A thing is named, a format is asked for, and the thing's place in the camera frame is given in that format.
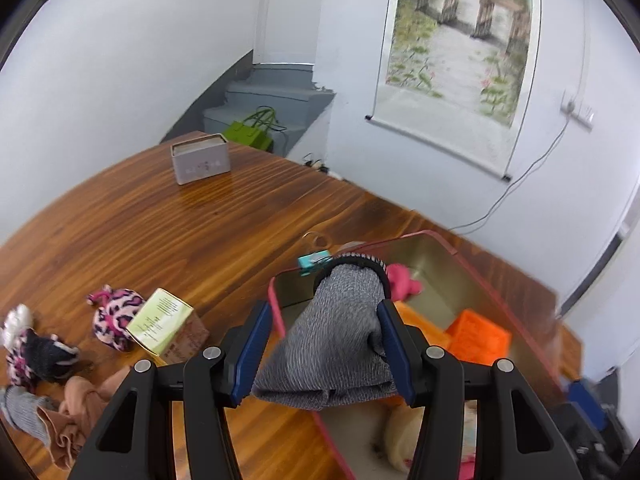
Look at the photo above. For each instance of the grey sock with black cuff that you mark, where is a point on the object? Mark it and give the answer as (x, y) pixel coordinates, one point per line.
(340, 320)

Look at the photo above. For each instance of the red tin box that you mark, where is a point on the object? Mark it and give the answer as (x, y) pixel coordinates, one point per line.
(440, 265)

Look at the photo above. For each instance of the white power strip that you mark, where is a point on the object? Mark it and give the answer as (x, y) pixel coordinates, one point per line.
(332, 174)

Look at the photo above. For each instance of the yellow-orange rubber cube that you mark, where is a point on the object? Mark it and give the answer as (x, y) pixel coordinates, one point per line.
(420, 322)

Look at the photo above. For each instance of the white wall outlet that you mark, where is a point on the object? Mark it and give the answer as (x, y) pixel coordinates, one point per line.
(580, 110)

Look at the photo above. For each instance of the small grey tin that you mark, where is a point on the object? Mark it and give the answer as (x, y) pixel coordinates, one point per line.
(200, 165)

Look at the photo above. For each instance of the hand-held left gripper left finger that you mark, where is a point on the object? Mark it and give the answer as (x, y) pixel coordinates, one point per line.
(250, 355)

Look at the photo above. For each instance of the pastel sock ball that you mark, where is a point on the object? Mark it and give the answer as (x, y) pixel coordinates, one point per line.
(400, 435)

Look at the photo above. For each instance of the teal binder clip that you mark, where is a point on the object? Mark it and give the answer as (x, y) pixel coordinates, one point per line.
(312, 261)

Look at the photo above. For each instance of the grey staircase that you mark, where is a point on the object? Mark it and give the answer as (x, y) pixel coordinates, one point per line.
(270, 95)

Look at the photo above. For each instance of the wall scroll painting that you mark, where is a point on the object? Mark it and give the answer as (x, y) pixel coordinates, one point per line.
(450, 50)

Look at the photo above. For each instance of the pink foam knot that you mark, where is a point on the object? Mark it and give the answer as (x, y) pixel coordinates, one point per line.
(402, 282)

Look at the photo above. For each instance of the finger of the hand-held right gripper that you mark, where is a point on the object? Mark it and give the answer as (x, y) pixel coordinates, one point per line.
(587, 402)
(585, 452)

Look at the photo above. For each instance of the small grey sock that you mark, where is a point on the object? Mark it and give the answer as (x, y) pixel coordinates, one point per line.
(22, 405)

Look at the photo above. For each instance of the black and leopard sock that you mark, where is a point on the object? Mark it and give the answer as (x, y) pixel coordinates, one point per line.
(45, 355)

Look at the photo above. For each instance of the green paper bag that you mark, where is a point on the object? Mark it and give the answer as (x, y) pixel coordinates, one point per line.
(245, 135)

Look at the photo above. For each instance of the pink leopard sock ball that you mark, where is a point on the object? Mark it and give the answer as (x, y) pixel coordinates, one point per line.
(117, 315)

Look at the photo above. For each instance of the tan sock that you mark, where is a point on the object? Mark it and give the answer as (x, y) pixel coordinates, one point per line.
(75, 410)

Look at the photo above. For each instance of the wooden desktop table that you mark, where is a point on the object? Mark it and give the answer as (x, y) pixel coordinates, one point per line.
(175, 240)

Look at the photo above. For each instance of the yellow-green carton box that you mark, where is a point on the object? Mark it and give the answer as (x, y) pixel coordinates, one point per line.
(160, 320)

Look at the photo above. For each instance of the bright orange rubber cube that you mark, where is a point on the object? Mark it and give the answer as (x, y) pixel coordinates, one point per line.
(477, 337)

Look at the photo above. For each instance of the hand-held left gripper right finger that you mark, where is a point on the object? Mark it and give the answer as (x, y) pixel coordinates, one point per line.
(397, 355)

